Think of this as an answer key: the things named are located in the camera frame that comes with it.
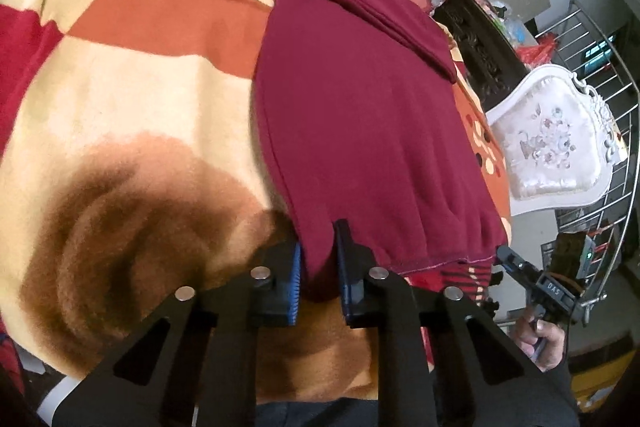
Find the red plastic bag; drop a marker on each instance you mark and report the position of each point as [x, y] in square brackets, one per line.
[535, 52]

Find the maroon sweater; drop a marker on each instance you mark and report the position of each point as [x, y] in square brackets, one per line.
[360, 107]

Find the metal drying rack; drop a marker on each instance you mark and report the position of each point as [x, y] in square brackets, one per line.
[618, 57]

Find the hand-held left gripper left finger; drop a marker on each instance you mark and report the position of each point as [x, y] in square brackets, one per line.
[295, 277]

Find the white upholstered chair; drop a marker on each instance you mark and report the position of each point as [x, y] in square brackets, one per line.
[550, 142]

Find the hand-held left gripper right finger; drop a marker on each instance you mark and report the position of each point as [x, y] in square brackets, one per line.
[345, 267]

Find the person's right hand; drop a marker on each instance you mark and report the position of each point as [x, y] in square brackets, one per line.
[550, 347]

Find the dark carved wooden cabinet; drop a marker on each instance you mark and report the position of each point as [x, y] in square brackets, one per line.
[475, 42]

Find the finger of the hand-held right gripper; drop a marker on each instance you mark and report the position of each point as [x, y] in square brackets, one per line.
[515, 264]

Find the yellow box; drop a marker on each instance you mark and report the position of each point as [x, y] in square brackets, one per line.
[600, 377]

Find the person's dark pants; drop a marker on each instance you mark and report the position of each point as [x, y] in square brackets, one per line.
[320, 414]

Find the printed fleece blanket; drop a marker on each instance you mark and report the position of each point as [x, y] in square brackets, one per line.
[125, 82]

